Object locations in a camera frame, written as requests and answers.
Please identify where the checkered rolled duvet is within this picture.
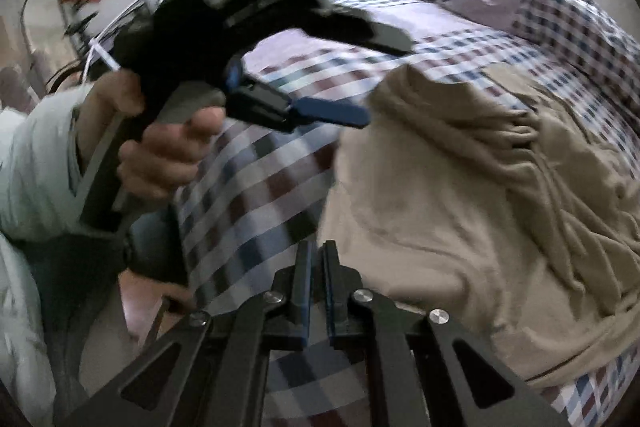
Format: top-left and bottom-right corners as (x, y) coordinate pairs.
(425, 0), (639, 126)

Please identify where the beige long-sleeve garment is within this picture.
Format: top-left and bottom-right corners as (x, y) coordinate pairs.
(318, 63), (639, 388)

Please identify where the person's left hand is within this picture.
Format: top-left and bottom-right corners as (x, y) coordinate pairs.
(76, 70), (226, 205)

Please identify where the light sleeve forearm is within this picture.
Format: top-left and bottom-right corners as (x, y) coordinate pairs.
(1, 86), (90, 242)

